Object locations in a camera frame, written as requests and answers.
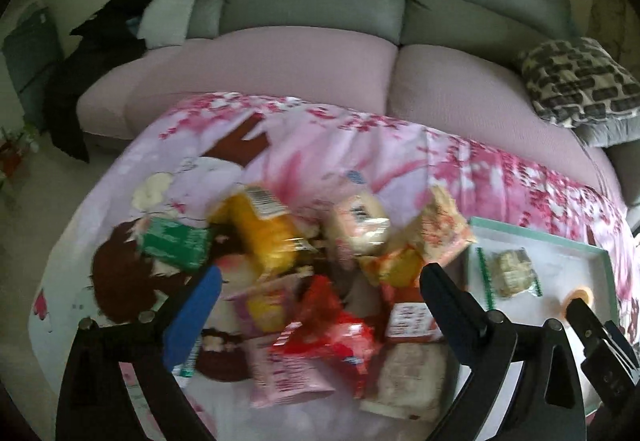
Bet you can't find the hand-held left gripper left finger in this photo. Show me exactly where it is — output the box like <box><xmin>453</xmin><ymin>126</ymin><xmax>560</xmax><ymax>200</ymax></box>
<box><xmin>55</xmin><ymin>266</ymin><xmax>223</xmax><ymax>441</ymax></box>

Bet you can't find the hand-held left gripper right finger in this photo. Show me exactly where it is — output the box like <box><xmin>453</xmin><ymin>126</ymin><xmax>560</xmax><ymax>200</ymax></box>
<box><xmin>419</xmin><ymin>263</ymin><xmax>586</xmax><ymax>441</ymax></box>

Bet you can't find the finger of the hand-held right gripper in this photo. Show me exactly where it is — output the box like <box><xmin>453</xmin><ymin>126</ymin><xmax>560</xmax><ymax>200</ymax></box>
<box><xmin>565</xmin><ymin>298</ymin><xmax>608</xmax><ymax>357</ymax></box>

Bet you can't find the red white biscuit packet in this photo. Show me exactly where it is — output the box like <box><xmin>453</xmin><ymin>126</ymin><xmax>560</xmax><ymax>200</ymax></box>
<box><xmin>385</xmin><ymin>302</ymin><xmax>441</xmax><ymax>343</ymax></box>

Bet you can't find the white tray with green rim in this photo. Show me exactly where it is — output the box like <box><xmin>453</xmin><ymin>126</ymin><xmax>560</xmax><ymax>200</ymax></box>
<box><xmin>462</xmin><ymin>216</ymin><xmax>621</xmax><ymax>417</ymax></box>

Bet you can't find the pale beige snack packet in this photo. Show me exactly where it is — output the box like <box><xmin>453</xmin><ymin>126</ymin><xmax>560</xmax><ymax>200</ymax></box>
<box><xmin>360</xmin><ymin>343</ymin><xmax>448</xmax><ymax>422</ymax></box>

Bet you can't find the green snack packet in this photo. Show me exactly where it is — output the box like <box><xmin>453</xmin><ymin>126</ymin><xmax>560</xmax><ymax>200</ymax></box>
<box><xmin>135</xmin><ymin>216</ymin><xmax>213</xmax><ymax>272</ymax></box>

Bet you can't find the bright red snack packet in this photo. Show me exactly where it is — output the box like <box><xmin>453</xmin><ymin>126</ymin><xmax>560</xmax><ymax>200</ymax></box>
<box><xmin>270</xmin><ymin>273</ymin><xmax>383</xmax><ymax>399</ymax></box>

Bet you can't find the orange jelly cup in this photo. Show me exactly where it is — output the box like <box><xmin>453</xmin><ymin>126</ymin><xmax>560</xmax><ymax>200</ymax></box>
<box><xmin>560</xmin><ymin>286</ymin><xmax>596</xmax><ymax>317</ymax></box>

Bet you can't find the yellow pink snack packet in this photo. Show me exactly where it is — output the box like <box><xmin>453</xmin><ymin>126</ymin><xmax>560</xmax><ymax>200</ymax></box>
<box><xmin>225</xmin><ymin>278</ymin><xmax>301</xmax><ymax>337</ymax></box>

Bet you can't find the orange snack packet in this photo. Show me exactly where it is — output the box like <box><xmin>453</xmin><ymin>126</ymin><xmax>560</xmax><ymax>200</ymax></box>
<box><xmin>360</xmin><ymin>248</ymin><xmax>426</xmax><ymax>289</ymax></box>

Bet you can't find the green-edged cracker packet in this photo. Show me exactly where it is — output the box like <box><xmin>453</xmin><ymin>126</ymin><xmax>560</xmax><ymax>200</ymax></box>
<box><xmin>475</xmin><ymin>246</ymin><xmax>544</xmax><ymax>309</ymax></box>

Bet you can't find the yellow cake packet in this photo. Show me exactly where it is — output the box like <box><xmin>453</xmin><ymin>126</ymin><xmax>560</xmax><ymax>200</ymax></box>
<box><xmin>210</xmin><ymin>186</ymin><xmax>308</xmax><ymax>282</ymax></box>

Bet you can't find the round bread packet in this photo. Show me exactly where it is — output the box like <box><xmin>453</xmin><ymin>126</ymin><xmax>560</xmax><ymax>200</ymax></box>
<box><xmin>322</xmin><ymin>188</ymin><xmax>391</xmax><ymax>257</ymax></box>

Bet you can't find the grey cushion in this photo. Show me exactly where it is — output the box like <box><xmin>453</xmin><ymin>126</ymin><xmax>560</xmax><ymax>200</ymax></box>
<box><xmin>575</xmin><ymin>113</ymin><xmax>640</xmax><ymax>149</ymax></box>

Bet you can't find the pink printed blanket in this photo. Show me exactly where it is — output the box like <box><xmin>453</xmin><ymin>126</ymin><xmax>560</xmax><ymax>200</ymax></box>
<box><xmin>27</xmin><ymin>91</ymin><xmax>636</xmax><ymax>441</ymax></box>

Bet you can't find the black beige patterned cushion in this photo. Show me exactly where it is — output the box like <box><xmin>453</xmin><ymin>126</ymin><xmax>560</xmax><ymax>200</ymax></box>
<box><xmin>517</xmin><ymin>37</ymin><xmax>640</xmax><ymax>126</ymax></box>

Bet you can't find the potted plant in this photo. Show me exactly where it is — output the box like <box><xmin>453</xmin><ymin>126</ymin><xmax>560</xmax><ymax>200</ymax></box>
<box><xmin>0</xmin><ymin>123</ymin><xmax>41</xmax><ymax>206</ymax></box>

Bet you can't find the pink sofa seat cover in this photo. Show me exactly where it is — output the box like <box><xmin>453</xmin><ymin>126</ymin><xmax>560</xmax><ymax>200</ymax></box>
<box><xmin>75</xmin><ymin>26</ymin><xmax>626</xmax><ymax>202</ymax></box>

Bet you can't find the black clothing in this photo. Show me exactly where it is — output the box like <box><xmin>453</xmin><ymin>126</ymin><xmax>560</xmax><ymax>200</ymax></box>
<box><xmin>47</xmin><ymin>0</ymin><xmax>158</xmax><ymax>164</ymax></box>

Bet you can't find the light grey pillow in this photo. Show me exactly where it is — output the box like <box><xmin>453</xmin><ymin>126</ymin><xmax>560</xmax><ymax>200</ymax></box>
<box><xmin>136</xmin><ymin>0</ymin><xmax>203</xmax><ymax>49</ymax></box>

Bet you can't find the teal cabinet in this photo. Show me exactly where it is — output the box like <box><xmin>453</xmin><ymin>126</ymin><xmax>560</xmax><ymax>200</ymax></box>
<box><xmin>2</xmin><ymin>6</ymin><xmax>66</xmax><ymax>132</ymax></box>

